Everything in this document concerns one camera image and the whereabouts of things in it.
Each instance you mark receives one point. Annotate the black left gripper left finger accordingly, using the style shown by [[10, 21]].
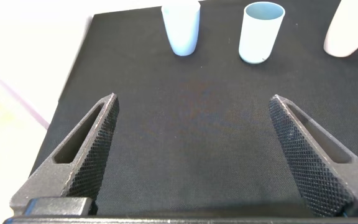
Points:
[[82, 168]]

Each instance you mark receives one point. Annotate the teal plastic cup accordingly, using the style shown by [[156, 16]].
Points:
[[258, 40]]

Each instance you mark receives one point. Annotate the black fabric table cover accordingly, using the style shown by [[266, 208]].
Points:
[[191, 130]]

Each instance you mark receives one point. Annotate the light blue plastic cup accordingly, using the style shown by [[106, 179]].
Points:
[[182, 28]]

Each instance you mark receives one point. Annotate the cream plastic cup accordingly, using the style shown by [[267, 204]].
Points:
[[348, 31]]

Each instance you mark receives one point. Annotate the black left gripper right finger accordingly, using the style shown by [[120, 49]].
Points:
[[319, 174]]

